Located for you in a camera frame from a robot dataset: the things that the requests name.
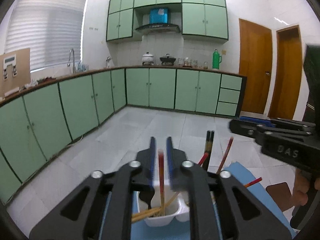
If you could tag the metal kitchen faucet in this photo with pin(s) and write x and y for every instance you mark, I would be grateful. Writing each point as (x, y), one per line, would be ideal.
(72, 60)

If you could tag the black wok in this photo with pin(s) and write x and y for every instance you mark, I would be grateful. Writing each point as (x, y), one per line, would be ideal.
(168, 60)

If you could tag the red-ended wooden chopstick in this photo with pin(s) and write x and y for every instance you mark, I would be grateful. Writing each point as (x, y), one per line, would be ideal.
(161, 172)
(253, 182)
(227, 151)

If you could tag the green base cabinets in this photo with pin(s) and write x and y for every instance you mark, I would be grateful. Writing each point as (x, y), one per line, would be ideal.
(160, 87)

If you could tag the wooden door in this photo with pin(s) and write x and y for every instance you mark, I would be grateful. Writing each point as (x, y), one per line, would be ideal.
(287, 75)
(255, 65)

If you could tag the green thermos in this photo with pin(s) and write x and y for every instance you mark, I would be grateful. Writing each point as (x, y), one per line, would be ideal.
(216, 60)

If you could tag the brown chair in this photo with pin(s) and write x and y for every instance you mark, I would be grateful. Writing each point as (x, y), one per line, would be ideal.
(278, 192)

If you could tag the clear plastic bottles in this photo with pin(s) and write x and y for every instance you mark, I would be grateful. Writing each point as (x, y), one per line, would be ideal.
(83, 67)

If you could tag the green wall cabinets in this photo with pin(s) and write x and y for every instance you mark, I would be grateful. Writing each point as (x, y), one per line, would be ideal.
(200, 15)

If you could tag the person's right hand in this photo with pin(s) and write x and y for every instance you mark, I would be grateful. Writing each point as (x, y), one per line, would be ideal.
(300, 190)

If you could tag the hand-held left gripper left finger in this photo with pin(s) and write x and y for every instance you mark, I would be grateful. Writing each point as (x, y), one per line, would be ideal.
(152, 165)

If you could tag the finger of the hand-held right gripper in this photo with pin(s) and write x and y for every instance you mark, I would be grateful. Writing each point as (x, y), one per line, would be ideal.
(255, 121)
(243, 127)

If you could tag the cardboard box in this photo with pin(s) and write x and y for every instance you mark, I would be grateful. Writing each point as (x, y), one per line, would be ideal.
(15, 72)

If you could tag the dark utensil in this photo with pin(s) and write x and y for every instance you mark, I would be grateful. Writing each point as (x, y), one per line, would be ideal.
(146, 200)

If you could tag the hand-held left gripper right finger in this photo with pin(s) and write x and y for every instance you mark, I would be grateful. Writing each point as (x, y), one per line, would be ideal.
(170, 165)

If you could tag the white cooking pot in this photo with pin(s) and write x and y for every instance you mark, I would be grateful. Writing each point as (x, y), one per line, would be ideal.
(148, 58)

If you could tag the range hood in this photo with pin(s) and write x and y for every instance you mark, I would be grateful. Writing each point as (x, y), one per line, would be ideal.
(158, 22)

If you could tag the small glass jar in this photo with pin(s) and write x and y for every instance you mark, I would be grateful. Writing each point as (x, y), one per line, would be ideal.
(205, 65)

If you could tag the blue table cloth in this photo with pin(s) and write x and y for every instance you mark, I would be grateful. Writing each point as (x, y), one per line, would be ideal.
(252, 205)

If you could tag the black chopstick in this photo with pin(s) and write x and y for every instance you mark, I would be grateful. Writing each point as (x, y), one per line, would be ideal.
(211, 143)
(207, 143)

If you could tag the green cabinet drawer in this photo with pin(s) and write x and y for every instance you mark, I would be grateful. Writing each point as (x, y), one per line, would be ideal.
(231, 81)
(229, 95)
(226, 108)

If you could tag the white window blind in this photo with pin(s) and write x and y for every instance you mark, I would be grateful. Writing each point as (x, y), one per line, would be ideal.
(45, 35)

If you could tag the white plastic cup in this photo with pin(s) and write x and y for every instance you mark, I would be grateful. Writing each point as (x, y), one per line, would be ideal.
(184, 211)
(160, 220)

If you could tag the plain wooden chopstick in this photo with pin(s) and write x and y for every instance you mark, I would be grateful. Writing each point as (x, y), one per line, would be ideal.
(141, 218)
(145, 213)

